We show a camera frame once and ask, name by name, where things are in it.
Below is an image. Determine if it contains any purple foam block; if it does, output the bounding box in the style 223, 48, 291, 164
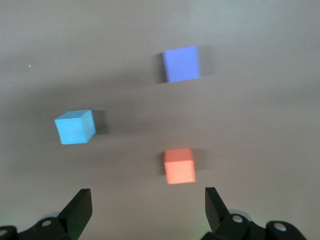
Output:
161, 45, 202, 84

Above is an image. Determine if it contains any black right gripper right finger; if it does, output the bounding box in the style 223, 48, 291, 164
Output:
203, 186, 253, 240

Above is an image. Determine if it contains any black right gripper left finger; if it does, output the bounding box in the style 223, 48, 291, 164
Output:
17, 188, 93, 240

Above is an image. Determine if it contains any light blue foam block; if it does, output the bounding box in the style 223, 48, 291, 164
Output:
53, 109, 97, 146

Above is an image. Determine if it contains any orange foam block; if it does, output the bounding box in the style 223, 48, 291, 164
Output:
163, 147, 197, 185

